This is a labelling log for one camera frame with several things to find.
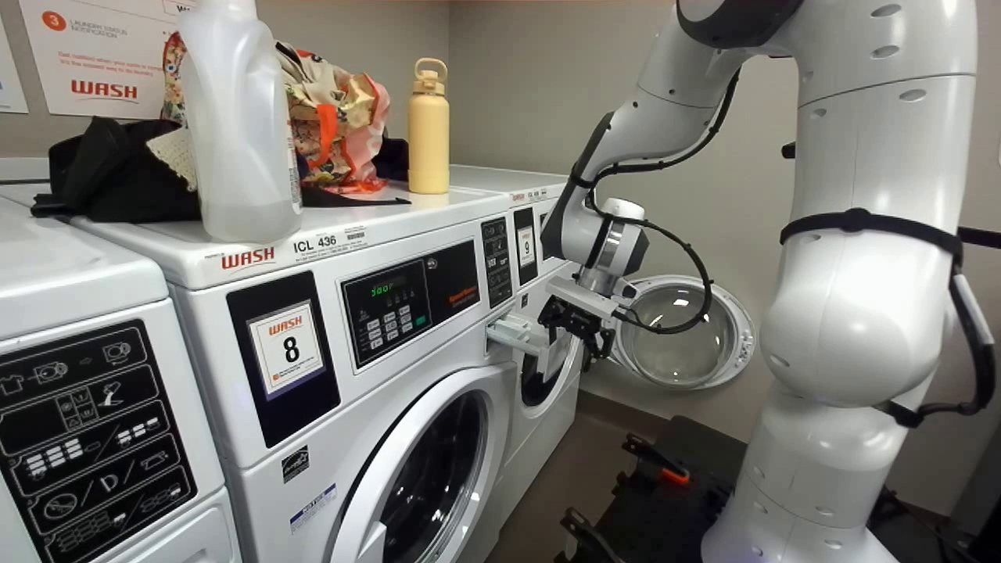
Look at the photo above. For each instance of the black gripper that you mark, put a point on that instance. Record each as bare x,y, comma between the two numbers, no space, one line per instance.
588,321

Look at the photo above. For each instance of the white detergent tray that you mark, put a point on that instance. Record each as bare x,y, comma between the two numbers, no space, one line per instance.
520,332

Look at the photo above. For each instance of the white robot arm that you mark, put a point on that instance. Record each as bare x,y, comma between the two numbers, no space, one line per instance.
869,260

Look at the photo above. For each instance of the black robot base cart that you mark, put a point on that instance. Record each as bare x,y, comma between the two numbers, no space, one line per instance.
655,517

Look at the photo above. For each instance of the far white washing machine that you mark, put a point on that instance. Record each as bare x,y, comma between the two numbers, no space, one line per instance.
543,410

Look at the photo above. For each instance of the white washing machine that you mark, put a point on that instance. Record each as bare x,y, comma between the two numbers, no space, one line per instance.
105,439
346,372
543,410

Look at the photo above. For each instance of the open round washer door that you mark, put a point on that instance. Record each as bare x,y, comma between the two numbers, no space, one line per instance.
686,335

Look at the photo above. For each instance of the middle white washing machine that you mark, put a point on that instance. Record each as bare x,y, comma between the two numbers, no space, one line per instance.
346,372

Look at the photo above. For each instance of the translucent detergent bottle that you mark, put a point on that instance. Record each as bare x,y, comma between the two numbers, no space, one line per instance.
234,114

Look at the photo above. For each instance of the near white washing machine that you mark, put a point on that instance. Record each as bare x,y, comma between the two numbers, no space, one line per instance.
105,439

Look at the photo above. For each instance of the yellow water bottle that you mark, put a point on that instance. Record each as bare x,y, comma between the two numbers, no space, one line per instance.
431,127

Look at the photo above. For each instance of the colourful patterned bag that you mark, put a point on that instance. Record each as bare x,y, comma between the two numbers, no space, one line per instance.
337,127

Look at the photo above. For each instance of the black cloth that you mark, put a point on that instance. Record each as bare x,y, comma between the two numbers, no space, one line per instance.
110,174

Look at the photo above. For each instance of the wash wall poster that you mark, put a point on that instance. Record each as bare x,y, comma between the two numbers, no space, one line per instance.
101,58

